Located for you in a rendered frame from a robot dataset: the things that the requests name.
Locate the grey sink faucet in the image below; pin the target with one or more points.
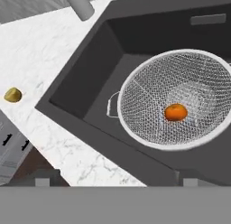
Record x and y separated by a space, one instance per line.
80 4

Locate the orange tangerine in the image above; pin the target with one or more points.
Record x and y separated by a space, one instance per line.
176 112

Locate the brown-green kiwi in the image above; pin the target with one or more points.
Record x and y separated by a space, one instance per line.
13 95

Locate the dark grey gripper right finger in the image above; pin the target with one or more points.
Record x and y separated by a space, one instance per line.
186 177

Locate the dark grey sink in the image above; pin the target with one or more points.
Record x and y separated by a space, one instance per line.
90 71

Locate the grey cupboard drawer front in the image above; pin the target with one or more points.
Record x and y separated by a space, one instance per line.
10 161

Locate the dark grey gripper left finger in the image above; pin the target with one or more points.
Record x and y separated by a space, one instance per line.
48 177

